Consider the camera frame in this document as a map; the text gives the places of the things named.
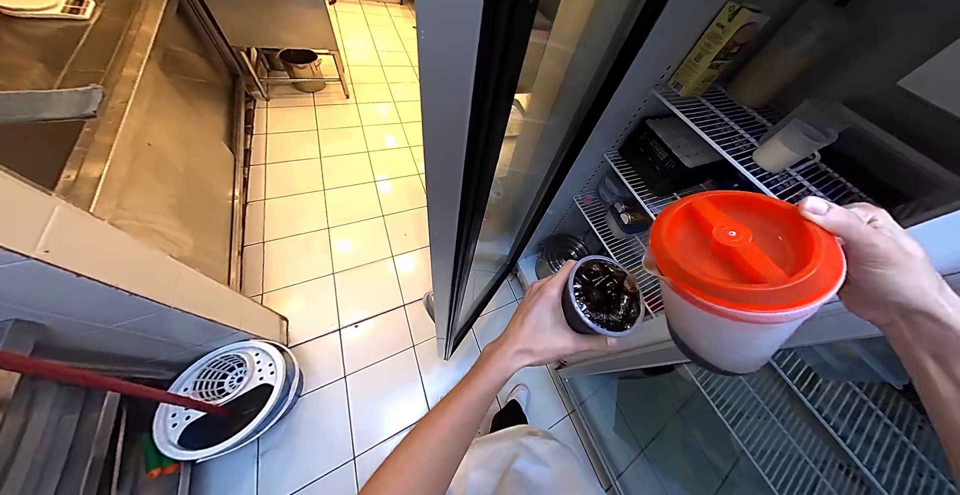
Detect person's right hand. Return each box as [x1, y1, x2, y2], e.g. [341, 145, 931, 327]
[798, 195, 949, 333]

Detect person's left hand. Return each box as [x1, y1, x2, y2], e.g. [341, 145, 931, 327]
[491, 259, 619, 370]

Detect cup of dark iced drink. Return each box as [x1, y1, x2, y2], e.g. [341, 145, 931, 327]
[561, 255, 645, 338]

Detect clear pitcher with red lid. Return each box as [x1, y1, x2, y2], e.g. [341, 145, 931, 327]
[643, 190, 848, 376]

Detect person's right forearm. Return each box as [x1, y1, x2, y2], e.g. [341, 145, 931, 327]
[883, 277, 960, 481]

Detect clear plastic measuring cup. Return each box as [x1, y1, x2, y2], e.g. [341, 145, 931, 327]
[751, 99, 840, 175]

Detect person's legs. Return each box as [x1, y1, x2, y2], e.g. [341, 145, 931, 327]
[489, 383, 531, 435]

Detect round clear container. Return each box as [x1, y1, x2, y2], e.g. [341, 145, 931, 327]
[597, 171, 636, 207]

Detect person's body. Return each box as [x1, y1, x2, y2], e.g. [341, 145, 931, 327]
[445, 425, 606, 495]

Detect clear bluish plastic bag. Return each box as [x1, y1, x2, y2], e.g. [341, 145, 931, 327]
[795, 336, 912, 390]

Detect black plastic container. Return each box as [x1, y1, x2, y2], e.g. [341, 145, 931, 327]
[619, 114, 730, 196]

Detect large bottle with black top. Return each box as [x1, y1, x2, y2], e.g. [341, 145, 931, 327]
[726, 0, 880, 111]

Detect refrigerator glass door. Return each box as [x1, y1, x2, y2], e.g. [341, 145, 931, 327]
[414, 0, 695, 362]

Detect yellow green carton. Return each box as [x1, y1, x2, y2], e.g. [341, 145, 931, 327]
[667, 0, 771, 98]

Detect refrigerator cabinet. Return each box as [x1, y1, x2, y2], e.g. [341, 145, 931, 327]
[517, 0, 960, 495]

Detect metal bucket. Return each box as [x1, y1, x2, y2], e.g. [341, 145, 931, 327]
[278, 48, 327, 94]

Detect stainless steel sink table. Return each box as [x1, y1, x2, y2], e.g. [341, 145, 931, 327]
[180, 0, 352, 102]

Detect white mop bucket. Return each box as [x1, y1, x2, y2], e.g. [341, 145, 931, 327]
[152, 339, 306, 463]

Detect stainless steel counter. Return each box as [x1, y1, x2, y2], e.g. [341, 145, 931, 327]
[0, 0, 247, 291]

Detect green orange object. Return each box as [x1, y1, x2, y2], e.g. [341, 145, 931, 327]
[141, 433, 182, 480]

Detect grey slatted metal rack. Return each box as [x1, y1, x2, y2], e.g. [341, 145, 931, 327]
[0, 318, 192, 495]

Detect grey metal bar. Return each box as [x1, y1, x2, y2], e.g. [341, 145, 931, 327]
[0, 84, 105, 126]

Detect white wire shelf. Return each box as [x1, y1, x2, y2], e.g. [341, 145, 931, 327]
[652, 84, 875, 207]
[573, 190, 666, 316]
[604, 150, 702, 219]
[771, 349, 960, 495]
[684, 363, 860, 495]

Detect red mop handle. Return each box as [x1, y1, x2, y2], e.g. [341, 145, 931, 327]
[0, 349, 234, 419]

